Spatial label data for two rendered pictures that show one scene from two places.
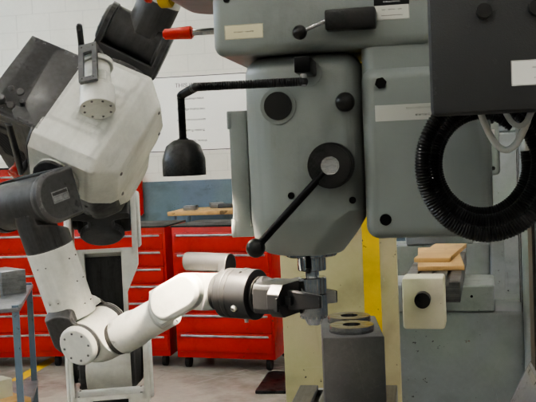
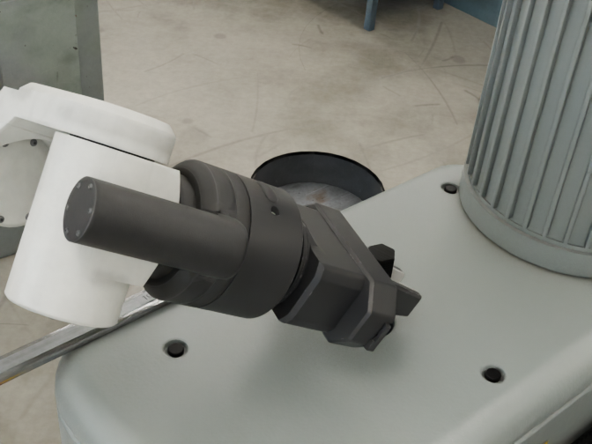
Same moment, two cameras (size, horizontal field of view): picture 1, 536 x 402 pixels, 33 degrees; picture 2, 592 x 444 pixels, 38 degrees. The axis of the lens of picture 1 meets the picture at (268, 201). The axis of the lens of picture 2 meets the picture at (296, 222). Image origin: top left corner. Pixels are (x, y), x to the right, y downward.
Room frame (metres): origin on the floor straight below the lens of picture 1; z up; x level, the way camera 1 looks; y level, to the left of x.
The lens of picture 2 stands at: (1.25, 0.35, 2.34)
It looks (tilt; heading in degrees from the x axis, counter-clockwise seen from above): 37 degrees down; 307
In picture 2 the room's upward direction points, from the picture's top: 5 degrees clockwise
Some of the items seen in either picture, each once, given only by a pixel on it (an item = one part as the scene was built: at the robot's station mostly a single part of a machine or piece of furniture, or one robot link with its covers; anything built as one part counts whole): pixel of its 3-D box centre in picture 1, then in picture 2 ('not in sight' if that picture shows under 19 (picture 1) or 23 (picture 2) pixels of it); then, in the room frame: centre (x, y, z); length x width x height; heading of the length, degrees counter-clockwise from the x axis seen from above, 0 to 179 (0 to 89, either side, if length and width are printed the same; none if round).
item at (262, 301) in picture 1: (266, 296); not in sight; (1.54, 0.01, 1.23); 0.13 x 0.12 x 0.10; 149
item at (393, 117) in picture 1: (426, 151); not in sight; (1.46, -0.26, 1.47); 0.24 x 0.19 x 0.26; 170
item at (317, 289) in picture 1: (313, 299); not in sight; (1.49, -0.07, 1.23); 0.05 x 0.05 x 0.06
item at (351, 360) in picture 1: (352, 367); not in sight; (1.84, -0.16, 1.03); 0.22 x 0.12 x 0.20; 178
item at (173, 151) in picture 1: (183, 156); not in sight; (1.50, 0.14, 1.48); 0.07 x 0.07 x 0.06
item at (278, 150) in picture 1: (309, 155); not in sight; (1.49, -0.07, 1.47); 0.21 x 0.19 x 0.32; 170
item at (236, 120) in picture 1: (242, 173); not in sight; (1.51, 0.04, 1.45); 0.04 x 0.04 x 0.21; 80
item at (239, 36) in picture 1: (328, 26); not in sight; (1.49, -0.11, 1.68); 0.34 x 0.24 x 0.10; 80
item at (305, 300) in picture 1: (303, 301); not in sight; (1.47, -0.05, 1.23); 0.06 x 0.02 x 0.03; 59
